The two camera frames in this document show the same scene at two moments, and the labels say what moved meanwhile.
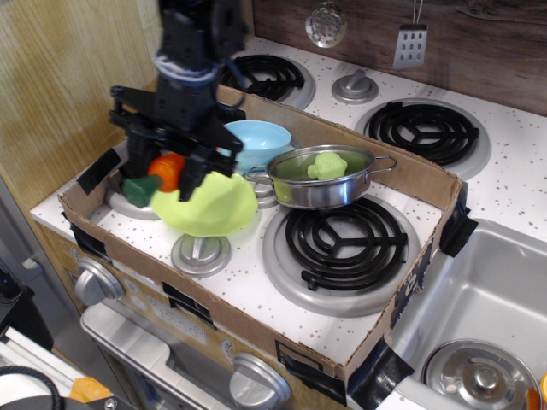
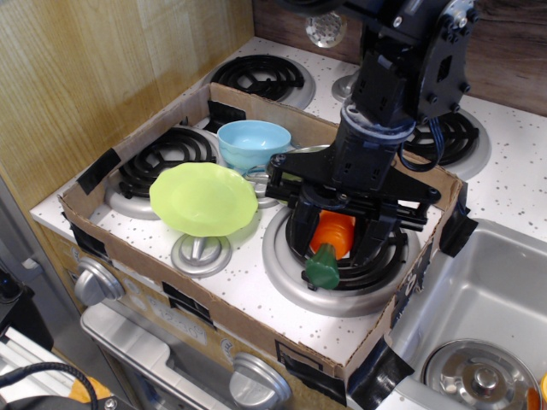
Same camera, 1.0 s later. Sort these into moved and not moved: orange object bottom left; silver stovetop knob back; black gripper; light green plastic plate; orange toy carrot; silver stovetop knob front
Moved: orange toy carrot; black gripper
Not moved: light green plastic plate; silver stovetop knob back; orange object bottom left; silver stovetop knob front
